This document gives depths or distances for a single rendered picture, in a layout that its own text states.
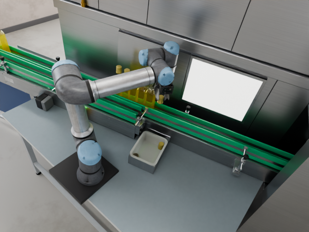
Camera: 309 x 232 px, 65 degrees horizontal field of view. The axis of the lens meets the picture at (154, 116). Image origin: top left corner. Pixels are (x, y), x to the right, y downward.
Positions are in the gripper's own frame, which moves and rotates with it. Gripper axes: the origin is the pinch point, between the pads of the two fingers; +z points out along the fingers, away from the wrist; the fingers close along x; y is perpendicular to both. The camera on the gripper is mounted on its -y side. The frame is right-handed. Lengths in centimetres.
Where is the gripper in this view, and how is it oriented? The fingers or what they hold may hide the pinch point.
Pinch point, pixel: (160, 97)
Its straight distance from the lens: 140.7
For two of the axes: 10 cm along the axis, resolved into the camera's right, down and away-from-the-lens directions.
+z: -1.2, 7.0, 7.0
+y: 2.0, 7.1, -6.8
